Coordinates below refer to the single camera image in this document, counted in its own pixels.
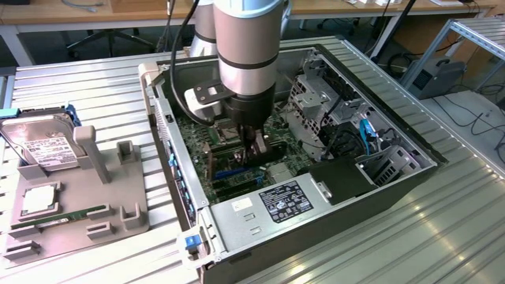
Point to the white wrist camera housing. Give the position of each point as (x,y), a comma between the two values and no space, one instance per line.
(205,111)

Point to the grey power supply unit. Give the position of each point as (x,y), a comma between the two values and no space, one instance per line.
(276,213)

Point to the aluminium frame slat table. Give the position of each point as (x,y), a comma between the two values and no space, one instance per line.
(473,32)

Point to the silver slotted disk bay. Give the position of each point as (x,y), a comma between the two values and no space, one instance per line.
(388,170)

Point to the open black PC case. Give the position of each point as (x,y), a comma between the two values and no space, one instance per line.
(394,207)

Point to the silver CPU chip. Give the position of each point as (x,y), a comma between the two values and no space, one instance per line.
(37,199)

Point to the black plastic fan shroud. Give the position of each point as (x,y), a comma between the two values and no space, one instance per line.
(342,180)

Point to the blue expansion slot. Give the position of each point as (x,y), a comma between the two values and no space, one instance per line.
(228,174)

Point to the silver chipset heatsink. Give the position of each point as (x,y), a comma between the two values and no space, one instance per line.
(280,173)

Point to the small black panel latch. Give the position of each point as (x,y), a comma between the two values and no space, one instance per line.
(169,119)

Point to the hard disk with blue carrier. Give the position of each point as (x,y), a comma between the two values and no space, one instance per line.
(39,139)

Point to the wooden desk with white legs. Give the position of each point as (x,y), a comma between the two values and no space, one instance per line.
(47,14)

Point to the long wooden desk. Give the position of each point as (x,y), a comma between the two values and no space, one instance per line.
(334,9)

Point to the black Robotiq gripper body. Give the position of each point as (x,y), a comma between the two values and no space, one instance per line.
(252,109)

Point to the black expansion slot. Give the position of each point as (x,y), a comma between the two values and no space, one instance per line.
(236,189)

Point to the small black chair base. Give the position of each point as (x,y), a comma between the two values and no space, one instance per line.
(326,22)

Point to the black graphics card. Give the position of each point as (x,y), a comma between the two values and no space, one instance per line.
(273,154)

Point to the blue case latch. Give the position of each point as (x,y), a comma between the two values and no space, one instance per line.
(192,241)

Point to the blue card retainer clip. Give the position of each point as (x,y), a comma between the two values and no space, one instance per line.
(172,159)

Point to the CPU socket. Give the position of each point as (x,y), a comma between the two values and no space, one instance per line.
(224,133)

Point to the small white box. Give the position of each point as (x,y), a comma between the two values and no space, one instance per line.
(357,1)
(388,2)

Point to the grey plastic parts rack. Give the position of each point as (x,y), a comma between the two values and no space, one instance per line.
(79,192)

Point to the green motherboard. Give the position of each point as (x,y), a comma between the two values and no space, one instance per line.
(193,139)

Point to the loose green RAM stick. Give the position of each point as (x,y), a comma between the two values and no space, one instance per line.
(59,219)

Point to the silver perforated drive cage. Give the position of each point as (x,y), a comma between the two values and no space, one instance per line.
(312,103)

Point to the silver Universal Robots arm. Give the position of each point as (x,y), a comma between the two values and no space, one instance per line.
(248,44)

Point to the black slanted stand pole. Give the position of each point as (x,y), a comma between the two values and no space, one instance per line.
(408,6)

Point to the black chair star base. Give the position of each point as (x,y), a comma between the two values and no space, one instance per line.
(112,38)

